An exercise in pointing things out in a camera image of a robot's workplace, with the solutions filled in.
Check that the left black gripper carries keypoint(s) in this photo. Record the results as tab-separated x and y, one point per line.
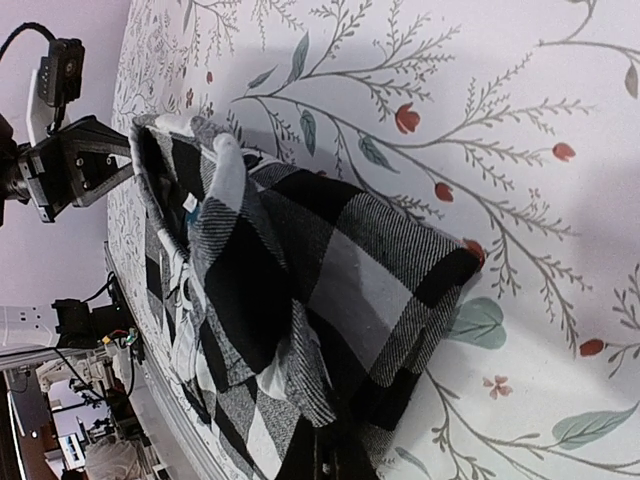
77	166

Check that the black white checkered shirt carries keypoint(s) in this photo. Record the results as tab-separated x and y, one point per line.
301	310

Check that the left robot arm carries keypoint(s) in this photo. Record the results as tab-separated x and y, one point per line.
28	333

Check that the floral patterned table mat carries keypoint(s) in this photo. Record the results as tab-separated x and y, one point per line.
511	123

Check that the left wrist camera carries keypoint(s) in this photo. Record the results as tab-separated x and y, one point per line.
56	83

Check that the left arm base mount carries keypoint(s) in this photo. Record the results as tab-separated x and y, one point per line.
103	318

